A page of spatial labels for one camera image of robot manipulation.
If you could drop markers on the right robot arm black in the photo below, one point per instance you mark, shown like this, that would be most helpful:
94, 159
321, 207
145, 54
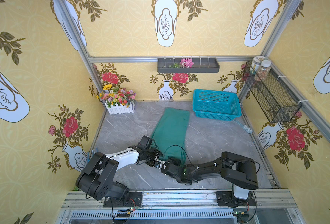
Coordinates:
239, 170

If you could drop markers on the jar with colourful beads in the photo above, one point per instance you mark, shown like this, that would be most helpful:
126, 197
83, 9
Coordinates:
263, 70

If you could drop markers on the small brush clear handle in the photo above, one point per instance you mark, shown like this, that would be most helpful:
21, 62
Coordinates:
244, 127

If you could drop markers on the teal plastic basket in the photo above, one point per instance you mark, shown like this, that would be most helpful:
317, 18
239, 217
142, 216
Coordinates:
219, 105

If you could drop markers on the dark grey wall shelf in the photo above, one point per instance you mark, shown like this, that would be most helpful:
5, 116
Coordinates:
201, 65

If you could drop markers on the jar with yellow label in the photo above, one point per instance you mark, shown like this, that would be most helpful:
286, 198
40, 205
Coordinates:
256, 62

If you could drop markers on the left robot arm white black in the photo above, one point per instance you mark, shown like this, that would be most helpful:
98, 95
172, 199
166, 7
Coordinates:
97, 178

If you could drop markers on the flower box white fence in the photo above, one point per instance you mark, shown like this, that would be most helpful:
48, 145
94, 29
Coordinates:
117, 100

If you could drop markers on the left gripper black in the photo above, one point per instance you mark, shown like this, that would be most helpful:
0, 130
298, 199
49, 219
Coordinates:
156, 161

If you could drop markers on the pink artificial flower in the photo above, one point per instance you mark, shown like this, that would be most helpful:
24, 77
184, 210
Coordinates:
186, 63

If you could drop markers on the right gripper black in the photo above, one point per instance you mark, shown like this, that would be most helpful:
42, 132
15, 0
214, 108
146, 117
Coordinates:
166, 166

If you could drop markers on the black wire mesh basket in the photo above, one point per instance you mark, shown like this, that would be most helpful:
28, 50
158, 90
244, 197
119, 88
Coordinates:
268, 99

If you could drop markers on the green long pants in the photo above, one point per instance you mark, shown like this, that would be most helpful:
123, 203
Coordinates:
170, 132

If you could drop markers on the toy rake yellow handle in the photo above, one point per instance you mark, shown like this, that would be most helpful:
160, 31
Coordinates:
90, 154

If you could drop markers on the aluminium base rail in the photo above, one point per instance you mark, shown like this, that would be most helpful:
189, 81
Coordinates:
266, 206

